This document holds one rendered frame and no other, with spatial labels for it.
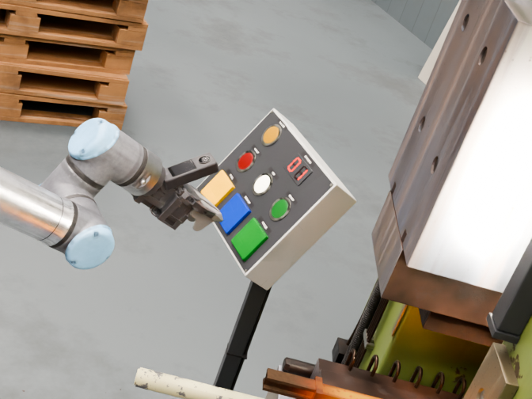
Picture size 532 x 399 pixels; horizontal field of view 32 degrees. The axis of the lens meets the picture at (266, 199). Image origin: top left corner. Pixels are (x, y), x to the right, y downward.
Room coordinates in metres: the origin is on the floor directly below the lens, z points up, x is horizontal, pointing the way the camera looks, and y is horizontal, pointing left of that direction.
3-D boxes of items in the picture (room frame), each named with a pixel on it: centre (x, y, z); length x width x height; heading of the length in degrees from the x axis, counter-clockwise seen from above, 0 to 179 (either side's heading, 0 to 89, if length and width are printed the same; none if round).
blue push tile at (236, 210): (1.86, 0.06, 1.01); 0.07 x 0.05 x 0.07; 33
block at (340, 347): (1.78, -0.28, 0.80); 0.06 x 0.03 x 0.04; 8
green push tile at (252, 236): (1.77, 0.00, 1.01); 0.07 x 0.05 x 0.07; 33
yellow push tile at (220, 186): (1.94, 0.11, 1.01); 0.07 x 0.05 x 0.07; 33
